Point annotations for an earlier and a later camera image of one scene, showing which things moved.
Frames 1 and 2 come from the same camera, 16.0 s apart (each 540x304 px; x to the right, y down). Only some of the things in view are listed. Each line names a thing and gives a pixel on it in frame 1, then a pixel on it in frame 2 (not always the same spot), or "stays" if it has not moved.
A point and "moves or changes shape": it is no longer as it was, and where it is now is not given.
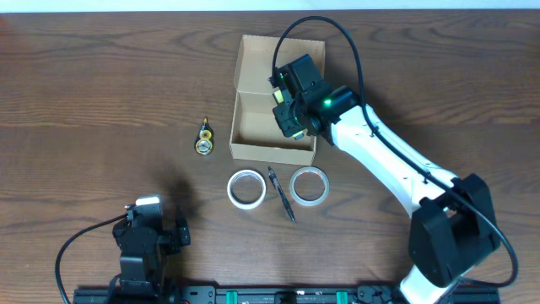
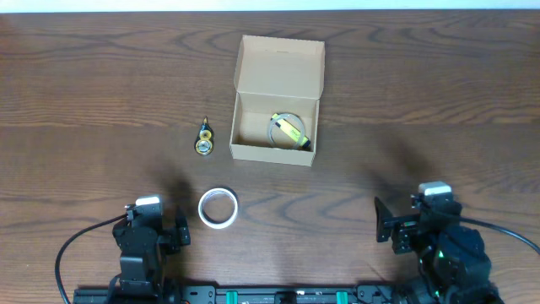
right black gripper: (286, 127) to (405, 227)
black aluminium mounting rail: (278, 295) stays
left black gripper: (180, 236) stays
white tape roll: (246, 189) to (218, 209)
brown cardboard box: (255, 134) stays
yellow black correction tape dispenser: (204, 142) stays
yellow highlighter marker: (278, 96) moves or changes shape
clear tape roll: (314, 202) to (286, 115)
